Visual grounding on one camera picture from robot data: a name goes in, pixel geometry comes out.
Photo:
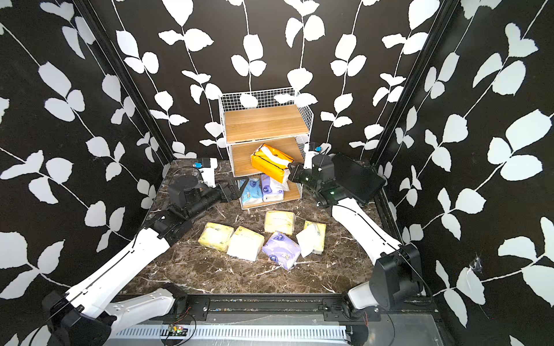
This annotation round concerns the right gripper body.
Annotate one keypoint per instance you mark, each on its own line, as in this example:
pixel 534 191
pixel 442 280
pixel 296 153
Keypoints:
pixel 302 176

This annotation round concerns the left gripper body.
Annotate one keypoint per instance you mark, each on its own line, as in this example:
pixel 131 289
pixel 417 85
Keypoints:
pixel 228 197

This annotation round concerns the purple tissue pack bottom shelf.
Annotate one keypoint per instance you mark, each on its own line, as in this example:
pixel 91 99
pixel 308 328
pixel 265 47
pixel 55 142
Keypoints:
pixel 272 190

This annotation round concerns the orange tissue pack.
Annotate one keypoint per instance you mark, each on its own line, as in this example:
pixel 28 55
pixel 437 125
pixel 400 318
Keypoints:
pixel 272 162

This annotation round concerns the light yellow tissue pack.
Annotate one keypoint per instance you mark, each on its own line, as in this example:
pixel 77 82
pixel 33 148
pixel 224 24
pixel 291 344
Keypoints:
pixel 216 236

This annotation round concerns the yellow tissue pack shelf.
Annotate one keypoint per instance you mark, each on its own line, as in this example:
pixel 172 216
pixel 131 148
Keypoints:
pixel 279 221

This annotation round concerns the orange-yellow tissue pack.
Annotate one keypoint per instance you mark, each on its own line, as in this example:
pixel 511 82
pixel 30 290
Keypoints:
pixel 245 244

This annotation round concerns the pale yellow tissue pack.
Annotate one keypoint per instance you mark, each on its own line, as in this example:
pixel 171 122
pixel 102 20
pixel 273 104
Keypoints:
pixel 312 238

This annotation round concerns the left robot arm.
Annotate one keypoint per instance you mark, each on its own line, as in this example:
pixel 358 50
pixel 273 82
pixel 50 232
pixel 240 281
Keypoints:
pixel 87 313

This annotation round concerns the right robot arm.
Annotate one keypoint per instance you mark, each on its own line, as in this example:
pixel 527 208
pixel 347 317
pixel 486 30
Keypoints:
pixel 396 273

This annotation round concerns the blue tissue pack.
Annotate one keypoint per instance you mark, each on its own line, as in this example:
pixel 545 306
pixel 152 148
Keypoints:
pixel 252 194

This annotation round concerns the black carrying case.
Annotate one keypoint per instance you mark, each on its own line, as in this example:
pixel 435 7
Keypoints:
pixel 359 182

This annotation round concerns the small circuit board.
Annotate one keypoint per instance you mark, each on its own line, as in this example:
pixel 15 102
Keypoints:
pixel 177 331

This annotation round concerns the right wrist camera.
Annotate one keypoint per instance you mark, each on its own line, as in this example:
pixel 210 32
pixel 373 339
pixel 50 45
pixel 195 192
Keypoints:
pixel 311 149

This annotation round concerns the white wire shelf rack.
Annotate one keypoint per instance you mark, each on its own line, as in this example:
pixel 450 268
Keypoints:
pixel 270 116

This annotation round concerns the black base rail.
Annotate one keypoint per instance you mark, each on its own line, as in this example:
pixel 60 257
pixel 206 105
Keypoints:
pixel 332 307

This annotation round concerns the white slotted cable duct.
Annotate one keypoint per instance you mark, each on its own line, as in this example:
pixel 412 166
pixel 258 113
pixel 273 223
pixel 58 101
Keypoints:
pixel 287 333

